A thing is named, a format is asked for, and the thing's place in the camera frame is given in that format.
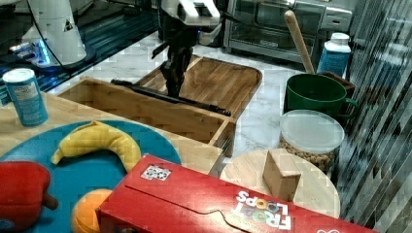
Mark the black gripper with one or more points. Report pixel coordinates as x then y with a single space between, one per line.
180 40

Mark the black drawer handle bar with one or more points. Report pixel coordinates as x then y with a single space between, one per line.
158 95

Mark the light wooden drawer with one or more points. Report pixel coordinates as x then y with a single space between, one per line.
197 124

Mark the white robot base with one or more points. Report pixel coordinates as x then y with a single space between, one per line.
54 38

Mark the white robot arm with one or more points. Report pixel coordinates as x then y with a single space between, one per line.
185 23

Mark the dark wooden cutting board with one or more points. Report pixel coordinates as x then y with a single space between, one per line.
211 81

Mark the stainless toaster oven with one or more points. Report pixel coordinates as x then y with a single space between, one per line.
259 26

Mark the light wooden cabinet top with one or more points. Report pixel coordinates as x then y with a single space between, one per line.
194 155

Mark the yellow plush banana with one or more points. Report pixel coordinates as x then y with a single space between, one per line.
96 136

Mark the red Froot Loops box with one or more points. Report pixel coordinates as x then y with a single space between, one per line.
158 196

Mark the green mug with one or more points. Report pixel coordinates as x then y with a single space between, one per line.
319 93

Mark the blue round plate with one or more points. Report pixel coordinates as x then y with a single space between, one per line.
72 178

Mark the small wooden block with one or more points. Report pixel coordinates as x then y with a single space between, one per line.
281 174

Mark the blue cylindrical canister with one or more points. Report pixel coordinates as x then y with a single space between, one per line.
26 96

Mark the clear cereal jar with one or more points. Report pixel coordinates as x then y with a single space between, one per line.
312 136

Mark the blue white bottle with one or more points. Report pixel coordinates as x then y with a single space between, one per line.
335 54

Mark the orange plush fruit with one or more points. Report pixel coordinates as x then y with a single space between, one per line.
83 217

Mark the round wooden board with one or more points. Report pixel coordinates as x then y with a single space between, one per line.
315 191

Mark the red plush pepper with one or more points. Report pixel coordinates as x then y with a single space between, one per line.
23 193

